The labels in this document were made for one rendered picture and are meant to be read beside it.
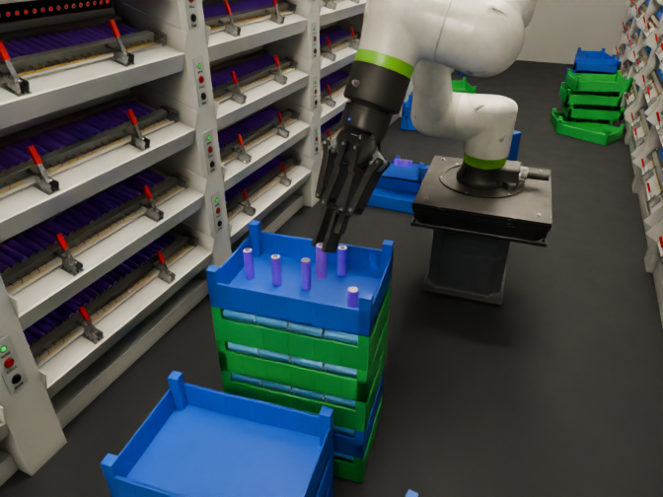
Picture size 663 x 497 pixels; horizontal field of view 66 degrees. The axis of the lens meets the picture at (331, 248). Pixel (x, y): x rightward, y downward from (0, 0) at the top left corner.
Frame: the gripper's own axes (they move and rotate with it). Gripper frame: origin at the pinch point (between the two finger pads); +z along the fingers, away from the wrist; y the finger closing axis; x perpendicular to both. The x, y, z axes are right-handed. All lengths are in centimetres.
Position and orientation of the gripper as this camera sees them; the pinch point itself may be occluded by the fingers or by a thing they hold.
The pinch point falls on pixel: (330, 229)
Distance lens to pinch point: 84.8
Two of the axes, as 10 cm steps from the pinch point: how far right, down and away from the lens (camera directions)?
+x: -6.6, -0.4, -7.5
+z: -3.1, 9.3, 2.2
